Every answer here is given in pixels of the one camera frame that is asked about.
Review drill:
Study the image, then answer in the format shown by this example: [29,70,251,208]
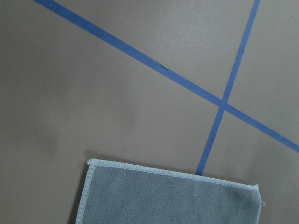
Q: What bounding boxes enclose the pink towel with grey back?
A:
[76,159,264,224]

